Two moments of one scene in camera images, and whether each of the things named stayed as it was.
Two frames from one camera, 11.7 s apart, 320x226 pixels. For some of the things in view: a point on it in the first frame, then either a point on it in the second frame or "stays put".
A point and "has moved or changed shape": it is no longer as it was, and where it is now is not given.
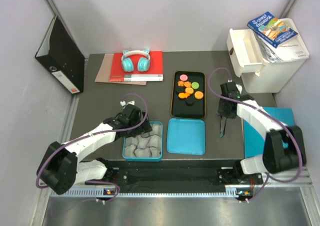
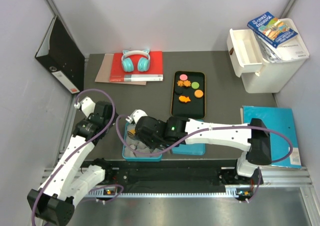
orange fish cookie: x=183 y=95 has moved or changed shape
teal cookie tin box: x=147 y=147 stays put
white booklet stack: x=291 y=49 stays put
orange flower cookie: x=181 y=83 stays put
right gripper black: x=221 y=112 → x=152 y=146
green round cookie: x=195 y=85 stays put
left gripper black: x=145 y=128 → x=87 y=118
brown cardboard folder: x=104 y=74 stays put
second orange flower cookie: x=187 y=84 stays put
